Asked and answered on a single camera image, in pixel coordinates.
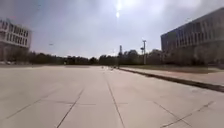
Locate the dark mast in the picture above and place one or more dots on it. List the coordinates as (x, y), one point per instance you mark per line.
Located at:
(120, 53)

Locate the lamp pole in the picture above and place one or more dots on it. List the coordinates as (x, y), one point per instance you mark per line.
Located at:
(144, 53)

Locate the row of dark trees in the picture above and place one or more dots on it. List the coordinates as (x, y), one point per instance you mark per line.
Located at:
(76, 60)

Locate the dark kerb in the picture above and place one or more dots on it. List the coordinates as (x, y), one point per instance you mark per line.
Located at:
(173, 80)

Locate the raised paved strip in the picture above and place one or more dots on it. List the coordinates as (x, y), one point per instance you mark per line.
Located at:
(200, 77)

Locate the grey building with windows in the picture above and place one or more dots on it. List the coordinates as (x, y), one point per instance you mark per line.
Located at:
(200, 36)

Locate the white building with windows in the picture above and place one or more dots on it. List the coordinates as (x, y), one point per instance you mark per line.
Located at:
(15, 35)

